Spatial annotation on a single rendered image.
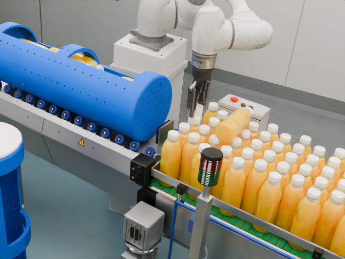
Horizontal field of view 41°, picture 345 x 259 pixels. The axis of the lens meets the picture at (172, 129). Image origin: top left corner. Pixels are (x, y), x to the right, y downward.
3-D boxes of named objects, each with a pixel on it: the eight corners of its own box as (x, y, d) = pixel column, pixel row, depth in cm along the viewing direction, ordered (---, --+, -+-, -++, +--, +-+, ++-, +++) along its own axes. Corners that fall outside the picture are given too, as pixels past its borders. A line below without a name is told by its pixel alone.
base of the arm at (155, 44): (139, 29, 257) (140, 19, 254) (174, 40, 249) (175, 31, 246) (121, 40, 244) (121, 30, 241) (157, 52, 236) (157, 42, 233)
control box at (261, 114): (225, 113, 209) (229, 92, 204) (266, 128, 201) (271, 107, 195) (215, 121, 202) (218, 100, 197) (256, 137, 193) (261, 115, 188)
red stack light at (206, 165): (206, 158, 138) (207, 146, 136) (225, 166, 135) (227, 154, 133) (195, 167, 133) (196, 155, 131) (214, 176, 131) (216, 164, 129)
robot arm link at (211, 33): (194, 56, 158) (230, 56, 161) (200, 11, 150) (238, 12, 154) (186, 44, 167) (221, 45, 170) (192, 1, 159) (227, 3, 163)
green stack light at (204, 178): (204, 171, 141) (206, 158, 138) (222, 179, 138) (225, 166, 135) (193, 181, 136) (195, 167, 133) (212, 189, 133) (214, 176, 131)
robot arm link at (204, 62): (187, 50, 163) (185, 66, 166) (209, 57, 159) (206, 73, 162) (200, 43, 169) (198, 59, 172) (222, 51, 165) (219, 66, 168)
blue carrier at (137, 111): (31, 69, 242) (26, 16, 228) (170, 126, 204) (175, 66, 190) (-15, 87, 221) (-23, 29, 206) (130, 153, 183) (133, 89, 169)
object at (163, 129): (167, 143, 196) (169, 117, 190) (171, 145, 195) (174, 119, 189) (153, 153, 189) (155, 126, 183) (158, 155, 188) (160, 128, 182)
